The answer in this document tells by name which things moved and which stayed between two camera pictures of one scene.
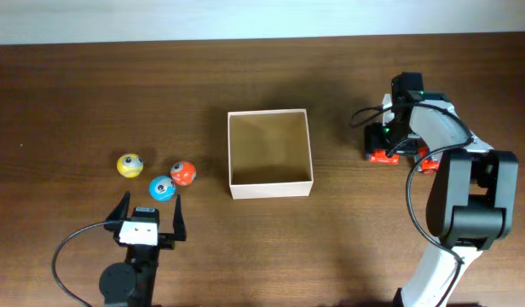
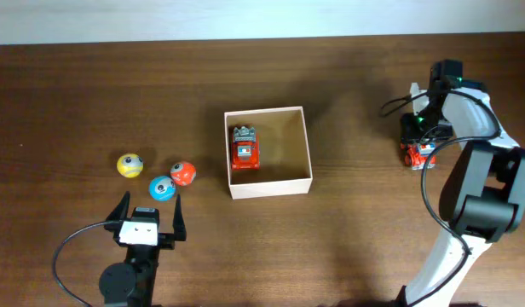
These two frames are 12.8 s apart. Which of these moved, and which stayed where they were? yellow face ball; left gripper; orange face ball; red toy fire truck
Moved: red toy fire truck
Stayed: left gripper; yellow face ball; orange face ball
